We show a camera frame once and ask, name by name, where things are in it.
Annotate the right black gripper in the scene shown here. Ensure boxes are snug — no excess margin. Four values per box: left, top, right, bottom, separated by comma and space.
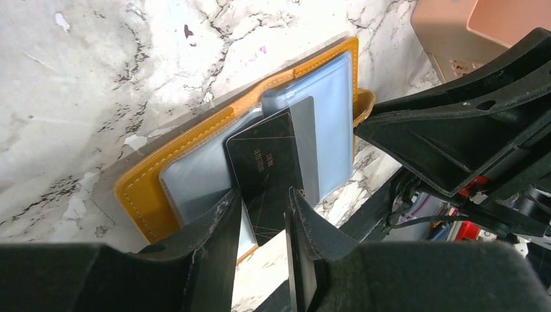
357, 28, 550, 237

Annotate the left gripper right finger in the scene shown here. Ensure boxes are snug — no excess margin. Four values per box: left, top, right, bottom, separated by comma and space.
284, 187, 551, 312

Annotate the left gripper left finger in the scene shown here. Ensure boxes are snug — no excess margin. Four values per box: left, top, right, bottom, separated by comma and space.
1, 189, 242, 311

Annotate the yellow leather card holder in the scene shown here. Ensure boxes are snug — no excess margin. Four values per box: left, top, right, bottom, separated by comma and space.
114, 36, 376, 261

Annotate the black credit card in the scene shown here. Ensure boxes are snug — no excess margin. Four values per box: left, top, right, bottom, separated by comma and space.
225, 96, 321, 246

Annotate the orange plastic file rack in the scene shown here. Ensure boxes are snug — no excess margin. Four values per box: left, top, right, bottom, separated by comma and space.
411, 0, 550, 83

